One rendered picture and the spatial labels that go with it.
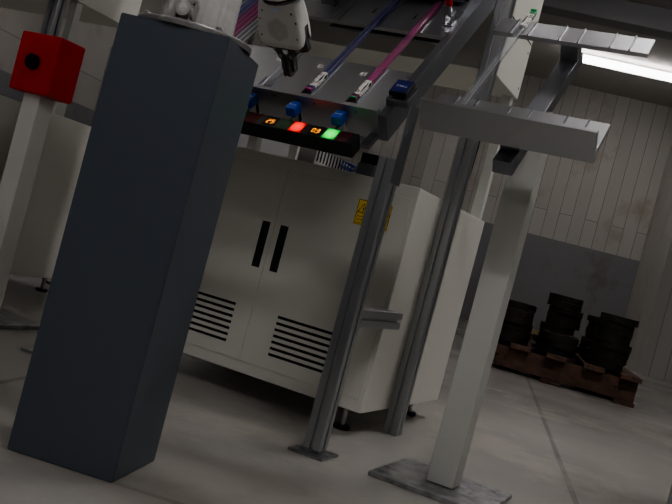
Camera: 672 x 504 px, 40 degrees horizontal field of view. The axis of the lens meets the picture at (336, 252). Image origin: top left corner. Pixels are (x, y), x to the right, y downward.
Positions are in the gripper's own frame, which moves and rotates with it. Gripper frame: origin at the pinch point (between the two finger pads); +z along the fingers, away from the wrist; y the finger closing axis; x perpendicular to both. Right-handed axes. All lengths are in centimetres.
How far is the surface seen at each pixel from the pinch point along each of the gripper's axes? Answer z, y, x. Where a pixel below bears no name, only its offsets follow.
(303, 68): 10.2, -6.7, 15.8
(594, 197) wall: 528, -74, 687
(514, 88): 49, 21, 88
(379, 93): 10.3, 14.6, 11.5
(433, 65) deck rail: 10.4, 20.9, 26.9
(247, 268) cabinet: 60, -19, -3
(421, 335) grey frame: 78, 24, 8
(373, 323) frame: 50, 25, -18
